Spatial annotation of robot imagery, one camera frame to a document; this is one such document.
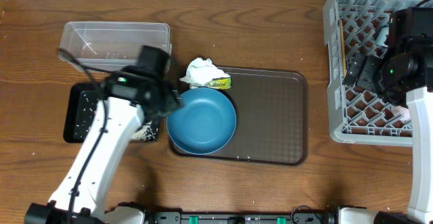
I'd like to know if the dark blue bowl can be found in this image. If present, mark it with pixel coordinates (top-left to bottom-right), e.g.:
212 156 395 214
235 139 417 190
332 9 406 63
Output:
166 87 237 155

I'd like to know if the grey dishwasher rack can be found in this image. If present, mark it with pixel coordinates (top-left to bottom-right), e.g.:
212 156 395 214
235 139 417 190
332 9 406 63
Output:
323 0 421 147

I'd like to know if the dark brown serving tray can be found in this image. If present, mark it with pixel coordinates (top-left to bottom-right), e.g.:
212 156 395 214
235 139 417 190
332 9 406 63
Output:
169 67 308 166

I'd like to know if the light blue small bowl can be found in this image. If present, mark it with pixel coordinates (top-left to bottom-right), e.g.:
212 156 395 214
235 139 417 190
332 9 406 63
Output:
376 26 389 47

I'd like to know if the clear plastic bin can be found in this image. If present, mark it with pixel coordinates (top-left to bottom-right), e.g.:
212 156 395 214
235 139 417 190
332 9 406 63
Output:
60 22 172 71

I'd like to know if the pale pink cup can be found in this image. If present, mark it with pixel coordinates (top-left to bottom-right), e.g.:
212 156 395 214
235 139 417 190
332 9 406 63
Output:
391 106 411 122

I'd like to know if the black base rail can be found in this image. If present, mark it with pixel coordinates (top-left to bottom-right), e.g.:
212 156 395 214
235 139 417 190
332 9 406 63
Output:
136 210 341 224

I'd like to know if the pile of white rice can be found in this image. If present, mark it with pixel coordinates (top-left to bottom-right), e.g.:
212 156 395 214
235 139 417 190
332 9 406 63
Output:
76 90 160 143

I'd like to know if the yellow green wrapper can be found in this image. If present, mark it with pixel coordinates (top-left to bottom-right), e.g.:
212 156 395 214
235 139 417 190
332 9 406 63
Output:
189 77 231 90

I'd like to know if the crumpled white tissue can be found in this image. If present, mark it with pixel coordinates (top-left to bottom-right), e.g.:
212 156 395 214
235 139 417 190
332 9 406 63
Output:
179 58 231 86

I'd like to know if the black rectangular tray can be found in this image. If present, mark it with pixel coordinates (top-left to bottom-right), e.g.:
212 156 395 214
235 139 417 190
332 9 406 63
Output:
63 83 160 143

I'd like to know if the wooden chopstick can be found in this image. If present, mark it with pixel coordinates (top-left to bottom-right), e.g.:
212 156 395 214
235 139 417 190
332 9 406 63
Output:
339 19 347 80

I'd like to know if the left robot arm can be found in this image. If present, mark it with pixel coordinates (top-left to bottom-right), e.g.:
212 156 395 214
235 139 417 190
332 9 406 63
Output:
24 45 183 223

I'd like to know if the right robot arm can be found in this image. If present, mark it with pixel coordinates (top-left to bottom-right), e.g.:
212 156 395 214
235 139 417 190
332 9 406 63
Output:
344 5 432 223

